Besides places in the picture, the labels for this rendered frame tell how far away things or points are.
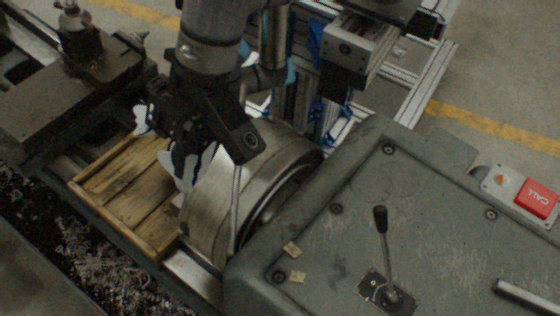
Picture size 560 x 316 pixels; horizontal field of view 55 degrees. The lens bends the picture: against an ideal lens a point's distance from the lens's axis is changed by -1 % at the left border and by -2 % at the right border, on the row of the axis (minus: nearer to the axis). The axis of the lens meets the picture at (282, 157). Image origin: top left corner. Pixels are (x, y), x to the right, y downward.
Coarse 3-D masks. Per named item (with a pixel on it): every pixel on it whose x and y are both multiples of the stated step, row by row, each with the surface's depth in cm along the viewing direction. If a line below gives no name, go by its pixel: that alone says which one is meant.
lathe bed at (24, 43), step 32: (0, 0) 172; (0, 32) 164; (32, 32) 167; (0, 64) 159; (32, 64) 163; (96, 128) 158; (128, 128) 145; (64, 160) 138; (64, 192) 150; (96, 224) 146; (192, 256) 127; (192, 288) 121
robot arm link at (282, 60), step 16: (272, 16) 125; (288, 16) 127; (272, 32) 128; (288, 32) 131; (272, 48) 132; (256, 64) 141; (272, 64) 136; (288, 64) 142; (272, 80) 141; (288, 80) 143
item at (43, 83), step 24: (120, 48) 148; (144, 48) 149; (48, 72) 141; (0, 96) 135; (24, 96) 136; (48, 96) 136; (72, 96) 137; (96, 96) 141; (0, 120) 131; (24, 120) 131; (48, 120) 132; (24, 144) 129
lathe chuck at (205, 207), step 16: (256, 128) 101; (272, 128) 103; (288, 128) 107; (272, 144) 99; (224, 160) 97; (256, 160) 96; (208, 176) 97; (224, 176) 96; (192, 192) 97; (208, 192) 96; (224, 192) 95; (240, 192) 94; (192, 208) 98; (208, 208) 96; (224, 208) 95; (192, 224) 99; (208, 224) 97; (192, 240) 102; (208, 240) 98; (208, 256) 101
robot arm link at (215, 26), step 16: (192, 0) 59; (208, 0) 58; (224, 0) 58; (240, 0) 59; (256, 0) 62; (192, 16) 60; (208, 16) 60; (224, 16) 60; (240, 16) 61; (192, 32) 61; (208, 32) 61; (224, 32) 61; (240, 32) 63
